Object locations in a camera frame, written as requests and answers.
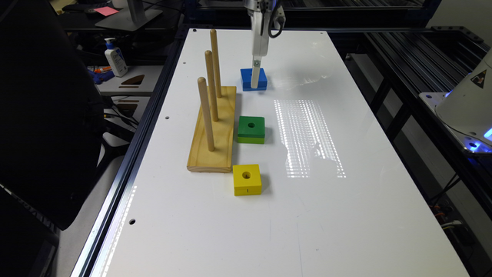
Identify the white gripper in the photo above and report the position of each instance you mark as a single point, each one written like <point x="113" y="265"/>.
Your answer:
<point x="267" y="21"/>

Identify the silver monitor stand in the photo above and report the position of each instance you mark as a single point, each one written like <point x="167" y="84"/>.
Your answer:
<point x="131" y="16"/>

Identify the wooden peg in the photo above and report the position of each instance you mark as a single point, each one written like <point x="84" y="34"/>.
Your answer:
<point x="211" y="85"/>
<point x="206" y="114"/>
<point x="216" y="64"/>

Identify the far wooden peg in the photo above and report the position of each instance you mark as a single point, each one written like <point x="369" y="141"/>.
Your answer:
<point x="216" y="64"/>

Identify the middle wooden peg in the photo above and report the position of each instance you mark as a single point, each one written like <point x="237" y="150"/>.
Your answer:
<point x="211" y="85"/>

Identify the near wooden peg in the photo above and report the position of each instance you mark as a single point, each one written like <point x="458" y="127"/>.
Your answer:
<point x="206" y="114"/>

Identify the pink sticky note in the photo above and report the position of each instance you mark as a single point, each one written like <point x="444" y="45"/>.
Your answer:
<point x="106" y="11"/>

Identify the blue wooden block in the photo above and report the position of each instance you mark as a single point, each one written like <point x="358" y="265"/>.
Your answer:
<point x="246" y="75"/>

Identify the yellow wooden block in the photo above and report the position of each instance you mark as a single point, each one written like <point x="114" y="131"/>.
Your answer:
<point x="247" y="180"/>

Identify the white lotion pump bottle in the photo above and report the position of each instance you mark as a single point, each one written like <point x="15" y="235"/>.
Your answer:
<point x="115" y="58"/>

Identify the wooden peg base board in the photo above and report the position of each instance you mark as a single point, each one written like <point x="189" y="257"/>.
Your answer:
<point x="200" y="159"/>

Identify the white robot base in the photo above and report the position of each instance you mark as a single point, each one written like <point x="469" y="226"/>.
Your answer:
<point x="465" y="111"/>

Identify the green wooden block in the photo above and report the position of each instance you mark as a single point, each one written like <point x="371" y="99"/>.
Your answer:
<point x="251" y="130"/>

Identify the blue glue gun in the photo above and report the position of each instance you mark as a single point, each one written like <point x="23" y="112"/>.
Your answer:
<point x="99" y="77"/>

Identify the black office chair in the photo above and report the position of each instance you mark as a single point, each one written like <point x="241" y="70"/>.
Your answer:
<point x="52" y="118"/>

